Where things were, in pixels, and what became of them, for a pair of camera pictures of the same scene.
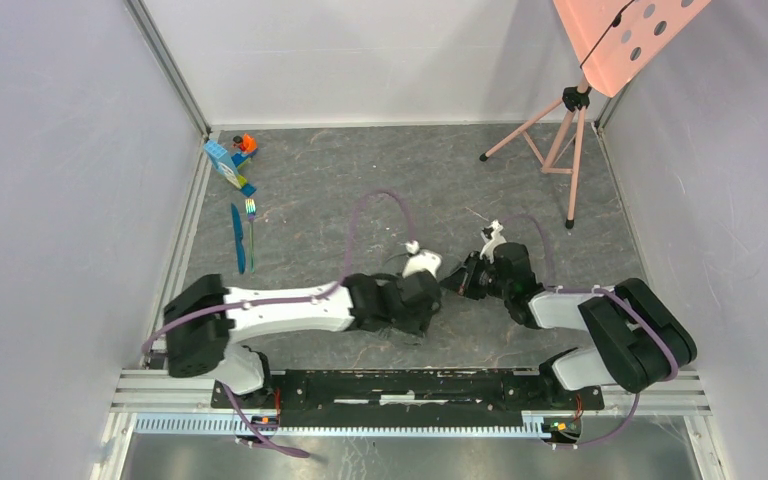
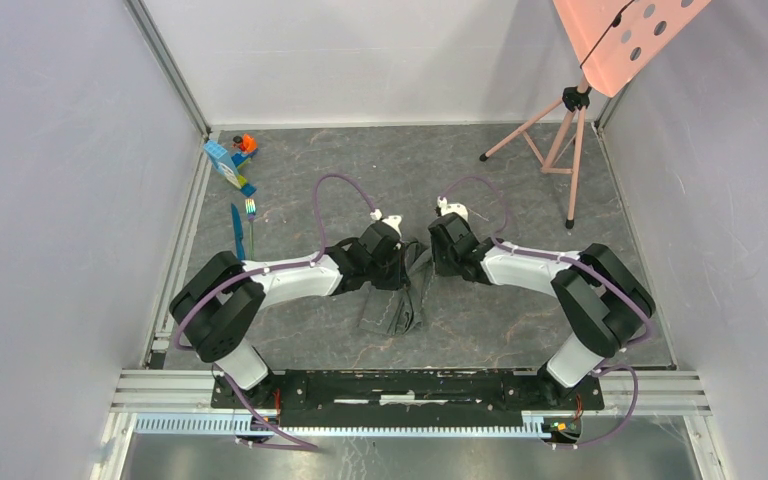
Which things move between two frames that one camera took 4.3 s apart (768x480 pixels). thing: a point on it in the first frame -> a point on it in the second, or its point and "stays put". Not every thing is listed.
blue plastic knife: (239, 238) stays put
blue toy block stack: (229, 166) stays put
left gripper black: (421, 320) -> (400, 278)
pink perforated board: (617, 41) stays put
